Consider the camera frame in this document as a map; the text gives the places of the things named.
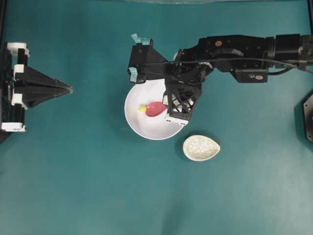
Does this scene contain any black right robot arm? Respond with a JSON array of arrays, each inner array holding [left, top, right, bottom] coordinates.
[[155, 34, 313, 125]]

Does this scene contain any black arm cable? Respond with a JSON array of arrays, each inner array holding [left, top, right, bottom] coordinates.
[[138, 57, 309, 74]]

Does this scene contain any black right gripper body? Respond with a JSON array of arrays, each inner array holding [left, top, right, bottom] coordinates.
[[162, 79, 202, 125]]

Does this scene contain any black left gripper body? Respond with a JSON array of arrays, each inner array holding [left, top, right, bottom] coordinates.
[[0, 42, 30, 133]]

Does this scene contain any speckled spoon rest dish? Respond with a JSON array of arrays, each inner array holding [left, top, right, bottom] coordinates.
[[182, 135, 221, 162]]

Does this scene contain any pink ceramic spoon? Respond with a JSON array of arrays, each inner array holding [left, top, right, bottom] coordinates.
[[145, 101, 167, 117]]

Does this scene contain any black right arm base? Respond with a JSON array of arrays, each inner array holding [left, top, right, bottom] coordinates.
[[294, 91, 313, 149]]

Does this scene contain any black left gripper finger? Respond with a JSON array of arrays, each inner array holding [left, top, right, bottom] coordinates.
[[11, 88, 73, 109], [13, 64, 72, 90]]

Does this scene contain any white ceramic bowl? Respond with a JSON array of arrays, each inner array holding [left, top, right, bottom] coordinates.
[[124, 79, 183, 140]]

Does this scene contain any yellow hexagonal prism block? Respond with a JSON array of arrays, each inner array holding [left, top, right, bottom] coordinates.
[[138, 105, 147, 113]]

